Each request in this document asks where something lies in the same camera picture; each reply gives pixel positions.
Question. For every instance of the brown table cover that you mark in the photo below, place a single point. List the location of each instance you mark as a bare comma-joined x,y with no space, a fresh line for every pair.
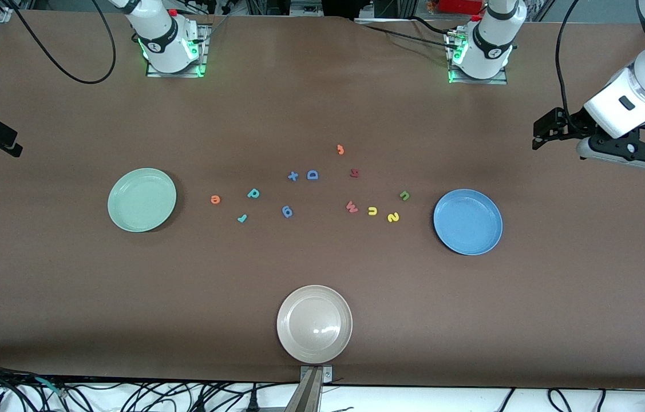
322,263

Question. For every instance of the blue plate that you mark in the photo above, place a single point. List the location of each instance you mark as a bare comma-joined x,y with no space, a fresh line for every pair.
468,222

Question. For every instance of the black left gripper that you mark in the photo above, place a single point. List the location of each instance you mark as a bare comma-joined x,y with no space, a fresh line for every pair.
575,124

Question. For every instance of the aluminium camera mount post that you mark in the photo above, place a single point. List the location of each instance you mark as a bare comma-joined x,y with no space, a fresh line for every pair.
308,395

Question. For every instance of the yellow digit two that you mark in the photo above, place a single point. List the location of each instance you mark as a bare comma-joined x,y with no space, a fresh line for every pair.
393,217

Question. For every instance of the red letter w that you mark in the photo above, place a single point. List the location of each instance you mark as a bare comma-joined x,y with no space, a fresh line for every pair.
352,208

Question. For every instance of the beige plate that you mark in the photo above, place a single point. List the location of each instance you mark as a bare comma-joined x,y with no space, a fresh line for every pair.
314,323

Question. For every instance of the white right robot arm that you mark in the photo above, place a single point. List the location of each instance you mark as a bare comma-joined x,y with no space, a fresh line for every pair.
162,34

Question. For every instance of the blue digit six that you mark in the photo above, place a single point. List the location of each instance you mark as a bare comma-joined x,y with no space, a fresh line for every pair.
283,210

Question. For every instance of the teal letter d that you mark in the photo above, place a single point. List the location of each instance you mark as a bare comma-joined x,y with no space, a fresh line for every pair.
250,194

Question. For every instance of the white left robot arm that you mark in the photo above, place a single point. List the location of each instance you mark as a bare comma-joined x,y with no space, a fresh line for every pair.
491,40

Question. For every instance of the red box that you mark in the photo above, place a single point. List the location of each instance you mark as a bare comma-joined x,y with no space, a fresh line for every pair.
459,6

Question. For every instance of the pale green plate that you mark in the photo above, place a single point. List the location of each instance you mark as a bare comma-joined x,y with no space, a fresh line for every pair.
142,200

